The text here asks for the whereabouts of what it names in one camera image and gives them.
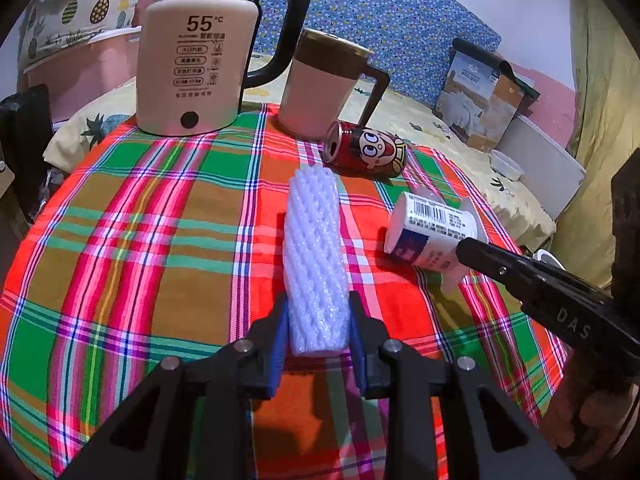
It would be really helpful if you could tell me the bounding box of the white yogurt cup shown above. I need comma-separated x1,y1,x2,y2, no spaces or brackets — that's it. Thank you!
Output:
384,188,488,295

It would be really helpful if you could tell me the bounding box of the red plaid tablecloth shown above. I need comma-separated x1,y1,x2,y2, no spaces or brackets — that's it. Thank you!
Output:
1,105,566,479

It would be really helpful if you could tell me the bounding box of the pineapple print bedding pile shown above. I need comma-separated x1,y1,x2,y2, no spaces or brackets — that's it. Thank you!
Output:
18,0,139,70

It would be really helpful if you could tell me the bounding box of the black suitcase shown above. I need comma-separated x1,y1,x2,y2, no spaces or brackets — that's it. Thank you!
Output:
1,84,53,220

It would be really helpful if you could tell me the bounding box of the blue floral headboard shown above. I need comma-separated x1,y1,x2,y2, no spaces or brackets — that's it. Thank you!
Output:
249,0,504,110

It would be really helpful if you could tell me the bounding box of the olive green curtain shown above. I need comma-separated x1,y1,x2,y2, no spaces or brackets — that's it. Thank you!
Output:
552,0,639,288

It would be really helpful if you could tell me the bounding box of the pink brown lidded mug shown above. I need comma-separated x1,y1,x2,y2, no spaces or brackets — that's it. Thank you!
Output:
278,28,390,141

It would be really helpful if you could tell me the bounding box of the white panel board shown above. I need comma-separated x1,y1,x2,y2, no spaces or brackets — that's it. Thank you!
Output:
497,115,586,220

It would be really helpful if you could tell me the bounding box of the bedding product box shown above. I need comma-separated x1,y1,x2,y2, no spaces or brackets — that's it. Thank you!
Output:
434,38,539,152

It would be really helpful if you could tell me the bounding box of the white trash bin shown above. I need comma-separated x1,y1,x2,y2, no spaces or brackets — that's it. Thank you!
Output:
533,249,564,270

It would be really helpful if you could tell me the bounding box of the white plastic bowl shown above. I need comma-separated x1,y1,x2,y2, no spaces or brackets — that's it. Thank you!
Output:
489,150,524,181

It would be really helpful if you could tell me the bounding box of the yellow patterned bed sheet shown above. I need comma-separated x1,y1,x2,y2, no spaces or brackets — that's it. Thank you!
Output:
42,78,556,252

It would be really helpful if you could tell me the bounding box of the pink storage bin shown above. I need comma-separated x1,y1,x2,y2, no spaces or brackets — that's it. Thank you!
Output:
23,26,141,122

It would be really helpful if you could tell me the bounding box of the long white foam net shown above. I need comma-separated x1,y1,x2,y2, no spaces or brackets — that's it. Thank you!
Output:
282,165,350,356

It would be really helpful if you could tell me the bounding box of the cream electric kettle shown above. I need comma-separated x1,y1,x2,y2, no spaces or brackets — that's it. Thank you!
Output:
136,0,310,136

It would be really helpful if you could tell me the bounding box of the red cartoon face can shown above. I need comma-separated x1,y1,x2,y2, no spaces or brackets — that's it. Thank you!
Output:
321,120,407,178

